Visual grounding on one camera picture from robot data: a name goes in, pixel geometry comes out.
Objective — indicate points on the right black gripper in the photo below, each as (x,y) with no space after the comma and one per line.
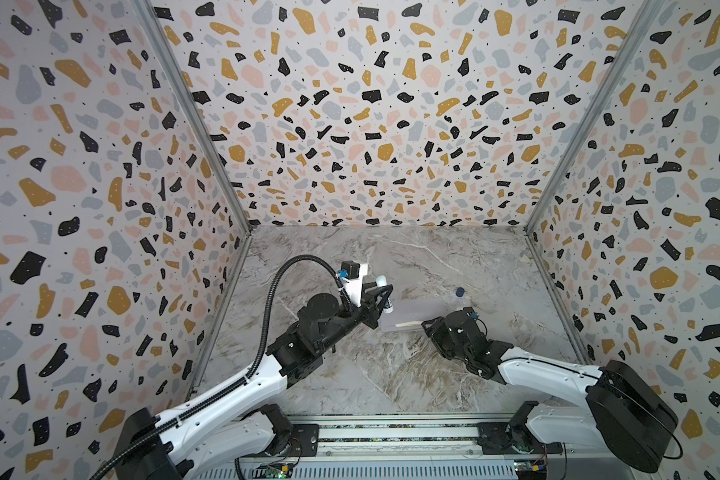
(439,330)

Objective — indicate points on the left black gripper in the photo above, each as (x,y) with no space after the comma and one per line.
(369,309)

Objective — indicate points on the blue white glue stick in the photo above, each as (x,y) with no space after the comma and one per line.
(385,290)

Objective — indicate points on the pale lilac envelope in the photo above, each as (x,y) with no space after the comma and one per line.
(417,310)

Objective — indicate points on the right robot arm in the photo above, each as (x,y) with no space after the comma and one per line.
(607,407)

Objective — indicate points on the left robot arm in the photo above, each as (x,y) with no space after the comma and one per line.
(239,417)

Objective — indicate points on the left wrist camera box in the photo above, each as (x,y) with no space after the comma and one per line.
(351,276)

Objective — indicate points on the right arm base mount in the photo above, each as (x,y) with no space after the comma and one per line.
(504,438)

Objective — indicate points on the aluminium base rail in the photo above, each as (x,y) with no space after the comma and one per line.
(426,446)

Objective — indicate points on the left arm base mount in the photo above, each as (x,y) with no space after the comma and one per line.
(300,440)

